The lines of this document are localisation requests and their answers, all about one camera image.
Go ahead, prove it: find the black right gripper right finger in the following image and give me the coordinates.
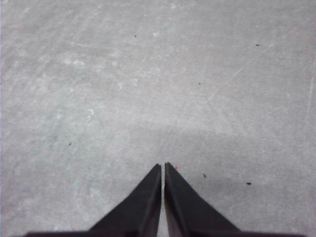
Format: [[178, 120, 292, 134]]
[[163, 161, 242, 235]]

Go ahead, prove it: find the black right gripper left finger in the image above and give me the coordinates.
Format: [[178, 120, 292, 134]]
[[88, 163, 162, 235]]

